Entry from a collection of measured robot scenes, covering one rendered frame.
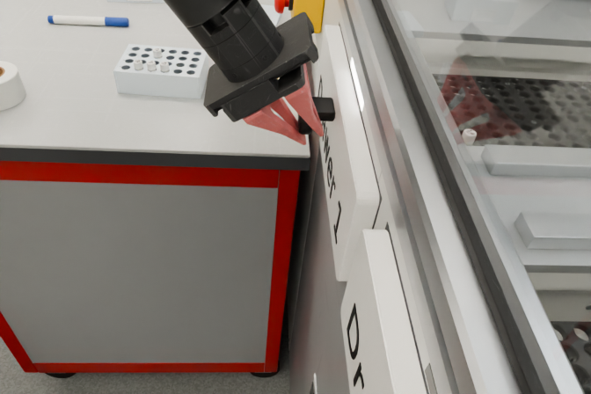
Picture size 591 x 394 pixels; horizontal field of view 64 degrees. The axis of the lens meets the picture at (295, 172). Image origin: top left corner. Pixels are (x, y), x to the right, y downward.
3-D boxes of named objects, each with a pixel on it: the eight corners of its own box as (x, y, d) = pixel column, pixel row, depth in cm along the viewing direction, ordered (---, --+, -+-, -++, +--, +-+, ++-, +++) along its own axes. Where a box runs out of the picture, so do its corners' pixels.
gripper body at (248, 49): (323, 66, 37) (271, -16, 32) (216, 123, 40) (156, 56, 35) (316, 26, 41) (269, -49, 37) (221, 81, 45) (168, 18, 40)
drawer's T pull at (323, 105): (298, 136, 44) (300, 125, 43) (295, 92, 50) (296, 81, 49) (337, 138, 45) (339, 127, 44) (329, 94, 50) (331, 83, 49)
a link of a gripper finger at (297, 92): (346, 145, 42) (292, 66, 36) (279, 178, 44) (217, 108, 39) (338, 101, 47) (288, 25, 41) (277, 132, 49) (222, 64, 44)
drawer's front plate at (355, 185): (337, 285, 42) (357, 198, 35) (314, 100, 63) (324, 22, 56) (356, 285, 42) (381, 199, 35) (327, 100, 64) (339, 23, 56)
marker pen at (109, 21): (48, 25, 85) (46, 17, 84) (51, 21, 86) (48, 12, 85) (128, 28, 86) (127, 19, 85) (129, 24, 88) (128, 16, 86)
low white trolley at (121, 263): (30, 395, 110) (-151, 139, 59) (100, 201, 156) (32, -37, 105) (279, 393, 115) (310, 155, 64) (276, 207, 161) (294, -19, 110)
